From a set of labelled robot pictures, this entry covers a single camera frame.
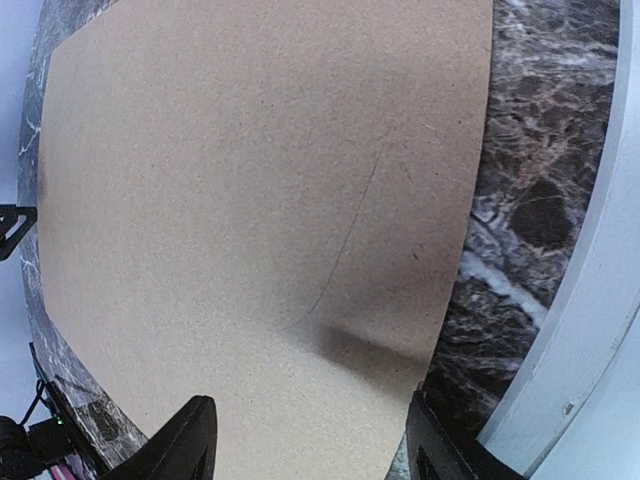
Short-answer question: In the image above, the brown cardboard backing board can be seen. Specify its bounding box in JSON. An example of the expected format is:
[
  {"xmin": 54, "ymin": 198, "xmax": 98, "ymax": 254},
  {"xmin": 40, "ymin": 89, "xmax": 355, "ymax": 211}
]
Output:
[{"xmin": 38, "ymin": 1, "xmax": 492, "ymax": 479}]

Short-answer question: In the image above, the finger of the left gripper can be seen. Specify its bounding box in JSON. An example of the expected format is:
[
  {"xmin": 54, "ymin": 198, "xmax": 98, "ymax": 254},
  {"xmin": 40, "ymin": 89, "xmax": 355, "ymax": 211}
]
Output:
[{"xmin": 0, "ymin": 204, "xmax": 38, "ymax": 261}]

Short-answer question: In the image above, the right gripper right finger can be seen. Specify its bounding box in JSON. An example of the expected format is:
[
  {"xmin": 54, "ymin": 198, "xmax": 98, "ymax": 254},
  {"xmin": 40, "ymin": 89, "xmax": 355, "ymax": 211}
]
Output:
[{"xmin": 406, "ymin": 390, "xmax": 524, "ymax": 480}]

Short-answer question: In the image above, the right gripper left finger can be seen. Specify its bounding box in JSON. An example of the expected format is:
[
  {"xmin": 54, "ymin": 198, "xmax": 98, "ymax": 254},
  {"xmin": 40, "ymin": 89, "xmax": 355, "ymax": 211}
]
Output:
[{"xmin": 104, "ymin": 395, "xmax": 218, "ymax": 480}]

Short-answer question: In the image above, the white picture frame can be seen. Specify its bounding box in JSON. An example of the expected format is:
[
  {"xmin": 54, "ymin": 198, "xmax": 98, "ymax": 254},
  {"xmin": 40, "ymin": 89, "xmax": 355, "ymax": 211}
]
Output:
[{"xmin": 478, "ymin": 1, "xmax": 639, "ymax": 477}]

